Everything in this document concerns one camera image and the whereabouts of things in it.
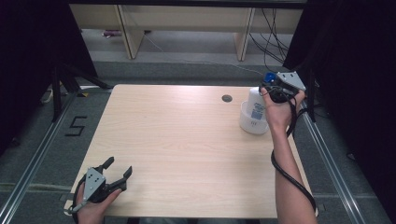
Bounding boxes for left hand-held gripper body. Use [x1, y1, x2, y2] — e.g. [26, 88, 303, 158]
[82, 167, 127, 203]

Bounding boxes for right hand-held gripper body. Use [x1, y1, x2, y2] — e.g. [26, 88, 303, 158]
[267, 71, 306, 104]

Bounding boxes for white bottle with blue pump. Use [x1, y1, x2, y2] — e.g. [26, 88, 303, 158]
[247, 72, 278, 124]

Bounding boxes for clear plastic cup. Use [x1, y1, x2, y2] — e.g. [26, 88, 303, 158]
[238, 100, 271, 136]

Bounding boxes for person's left hand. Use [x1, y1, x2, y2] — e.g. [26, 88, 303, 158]
[76, 184, 123, 224]

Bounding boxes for person's right hand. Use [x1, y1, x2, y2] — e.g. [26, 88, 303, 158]
[260, 87, 306, 133]

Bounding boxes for dark curtain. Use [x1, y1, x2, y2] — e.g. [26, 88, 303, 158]
[283, 0, 396, 216]
[0, 0, 99, 157]

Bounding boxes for light wooden background desk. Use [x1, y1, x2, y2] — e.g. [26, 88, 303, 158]
[69, 3, 304, 62]

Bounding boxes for small pink object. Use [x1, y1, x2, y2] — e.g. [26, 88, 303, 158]
[102, 29, 123, 39]

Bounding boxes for left hand-held gripper cable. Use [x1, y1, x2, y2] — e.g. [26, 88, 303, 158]
[65, 175, 90, 224]

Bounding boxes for hand-held gripper cable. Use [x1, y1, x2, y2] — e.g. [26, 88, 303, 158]
[270, 88, 318, 217]
[65, 175, 90, 224]

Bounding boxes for black floor cables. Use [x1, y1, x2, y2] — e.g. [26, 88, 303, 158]
[248, 7, 293, 75]

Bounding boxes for metal floor rail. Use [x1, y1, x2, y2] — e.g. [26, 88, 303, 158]
[0, 92, 78, 224]
[293, 92, 366, 224]

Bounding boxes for right hand-held gripper cable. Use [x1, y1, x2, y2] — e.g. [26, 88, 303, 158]
[270, 88, 318, 217]

